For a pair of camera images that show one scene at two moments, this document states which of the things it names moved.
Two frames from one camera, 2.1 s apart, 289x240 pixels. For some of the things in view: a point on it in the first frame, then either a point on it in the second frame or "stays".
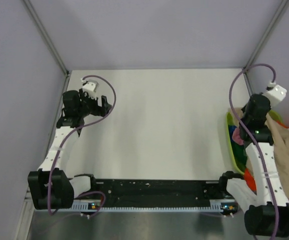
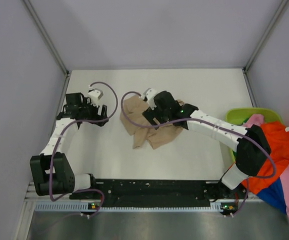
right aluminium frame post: x=281 y=8 stays
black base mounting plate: x=154 y=193 stays
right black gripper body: x=243 y=110 to x=163 y=116
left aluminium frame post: x=48 y=38 stays
